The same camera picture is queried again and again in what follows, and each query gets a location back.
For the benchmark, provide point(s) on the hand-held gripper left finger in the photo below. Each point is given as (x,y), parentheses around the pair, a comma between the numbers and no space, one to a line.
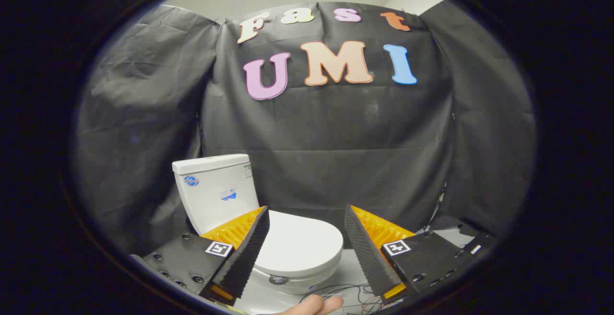
(244,257)

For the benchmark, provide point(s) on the black backdrop cloth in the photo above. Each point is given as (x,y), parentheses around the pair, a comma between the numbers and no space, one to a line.
(336,137)

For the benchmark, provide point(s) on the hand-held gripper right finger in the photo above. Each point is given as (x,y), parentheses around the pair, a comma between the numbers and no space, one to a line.
(367,257)

